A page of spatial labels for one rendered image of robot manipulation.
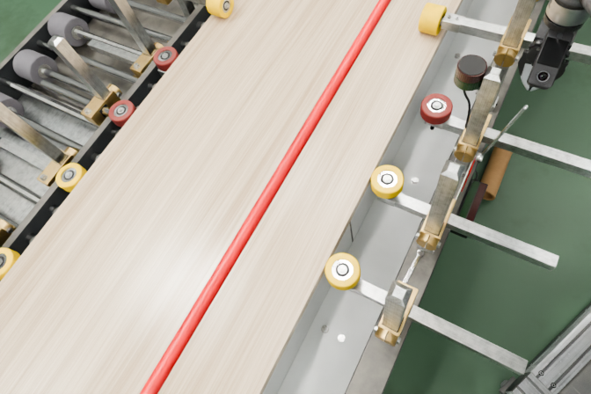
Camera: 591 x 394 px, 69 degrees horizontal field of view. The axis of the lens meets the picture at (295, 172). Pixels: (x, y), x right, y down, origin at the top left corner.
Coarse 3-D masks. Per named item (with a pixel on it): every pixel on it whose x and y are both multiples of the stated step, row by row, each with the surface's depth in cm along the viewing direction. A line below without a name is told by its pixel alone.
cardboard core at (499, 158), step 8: (496, 152) 194; (504, 152) 192; (512, 152) 195; (496, 160) 191; (504, 160) 191; (488, 168) 191; (496, 168) 189; (504, 168) 190; (488, 176) 189; (496, 176) 188; (488, 184) 187; (496, 184) 187; (488, 192) 185; (496, 192) 187; (488, 200) 191
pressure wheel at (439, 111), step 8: (432, 96) 114; (440, 96) 114; (424, 104) 113; (432, 104) 113; (440, 104) 113; (448, 104) 112; (424, 112) 112; (432, 112) 112; (440, 112) 112; (448, 112) 111; (432, 120) 113; (440, 120) 112; (432, 128) 121
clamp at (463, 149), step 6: (486, 120) 112; (486, 126) 111; (462, 138) 111; (480, 138) 110; (462, 144) 110; (468, 144) 110; (456, 150) 111; (462, 150) 110; (468, 150) 109; (474, 150) 110; (456, 156) 112; (462, 156) 111; (468, 156) 110; (474, 156) 112; (468, 162) 112
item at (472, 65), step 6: (462, 60) 91; (468, 60) 90; (474, 60) 90; (480, 60) 90; (462, 66) 90; (468, 66) 90; (474, 66) 89; (480, 66) 89; (468, 72) 89; (474, 72) 89; (480, 72) 88; (468, 102) 99; (468, 108) 101; (468, 114) 102; (468, 120) 105
